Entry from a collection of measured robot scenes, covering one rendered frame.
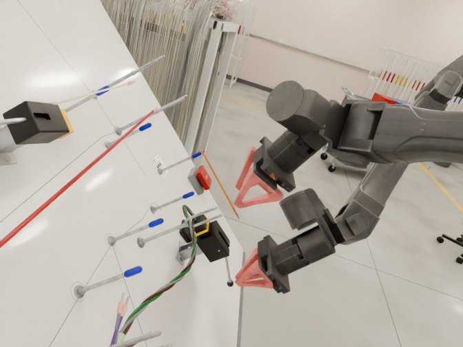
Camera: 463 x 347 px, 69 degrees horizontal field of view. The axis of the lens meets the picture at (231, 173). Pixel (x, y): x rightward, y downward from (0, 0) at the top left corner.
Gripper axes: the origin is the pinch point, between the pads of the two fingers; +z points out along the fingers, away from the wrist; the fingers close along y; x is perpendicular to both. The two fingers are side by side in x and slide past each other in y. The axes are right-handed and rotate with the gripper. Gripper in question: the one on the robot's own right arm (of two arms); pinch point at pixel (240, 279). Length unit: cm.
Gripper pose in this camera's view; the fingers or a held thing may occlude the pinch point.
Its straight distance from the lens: 70.8
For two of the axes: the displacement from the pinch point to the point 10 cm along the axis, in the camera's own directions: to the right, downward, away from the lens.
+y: -0.3, 5.0, -8.7
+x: 5.8, 7.1, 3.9
